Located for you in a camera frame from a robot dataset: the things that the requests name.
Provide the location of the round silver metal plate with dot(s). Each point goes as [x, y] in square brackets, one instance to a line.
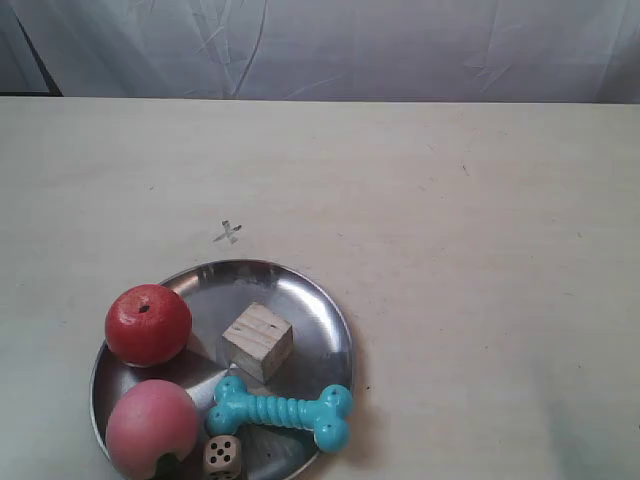
[216, 294]

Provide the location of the light wooden cube block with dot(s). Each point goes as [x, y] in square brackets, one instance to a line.
[258, 341]

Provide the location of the teal rubber bone toy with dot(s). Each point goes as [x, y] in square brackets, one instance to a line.
[325, 417]

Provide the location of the red toy apple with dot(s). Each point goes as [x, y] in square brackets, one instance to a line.
[147, 325]

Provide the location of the small wooden die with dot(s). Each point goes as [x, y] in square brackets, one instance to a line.
[222, 457]

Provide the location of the pink toy peach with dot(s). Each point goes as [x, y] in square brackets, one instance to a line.
[152, 429]

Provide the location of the white wrinkled backdrop cloth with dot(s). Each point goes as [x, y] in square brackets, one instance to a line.
[478, 51]

